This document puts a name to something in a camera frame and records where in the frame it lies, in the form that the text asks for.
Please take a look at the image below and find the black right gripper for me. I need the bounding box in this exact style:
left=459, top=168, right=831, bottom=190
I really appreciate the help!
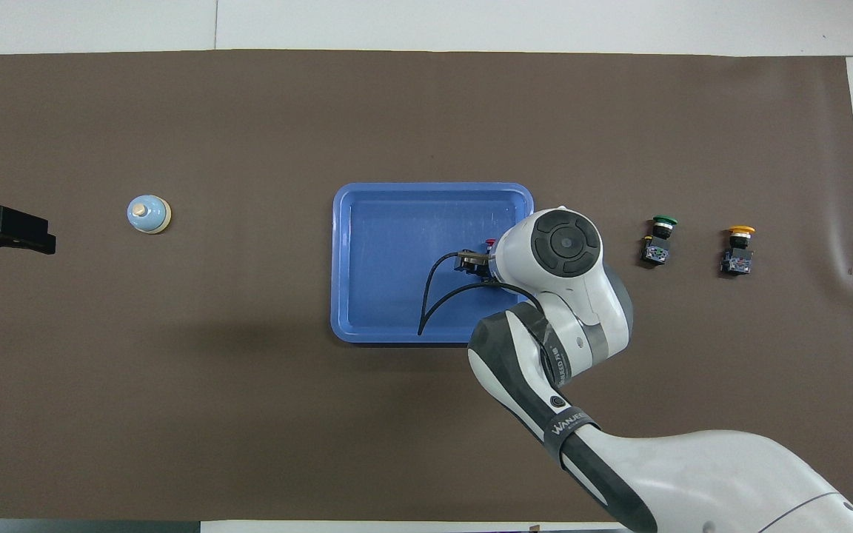
left=454, top=249, right=499, bottom=288

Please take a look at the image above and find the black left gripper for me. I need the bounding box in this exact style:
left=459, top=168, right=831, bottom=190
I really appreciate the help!
left=0, top=206, right=57, bottom=260

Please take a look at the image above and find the green mushroom push button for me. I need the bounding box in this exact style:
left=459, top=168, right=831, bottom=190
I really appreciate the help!
left=641, top=215, right=678, bottom=268

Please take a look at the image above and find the yellow mushroom push button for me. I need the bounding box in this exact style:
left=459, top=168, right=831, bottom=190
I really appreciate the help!
left=720, top=225, right=756, bottom=277

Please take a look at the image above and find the blue plastic tray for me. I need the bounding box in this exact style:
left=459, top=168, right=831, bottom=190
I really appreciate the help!
left=330, top=182, right=538, bottom=345

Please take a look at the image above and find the light blue service bell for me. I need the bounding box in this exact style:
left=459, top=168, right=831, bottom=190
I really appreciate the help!
left=127, top=195, right=173, bottom=235

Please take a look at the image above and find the brown table mat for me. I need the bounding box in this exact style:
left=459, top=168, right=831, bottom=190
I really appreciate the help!
left=0, top=49, right=853, bottom=523

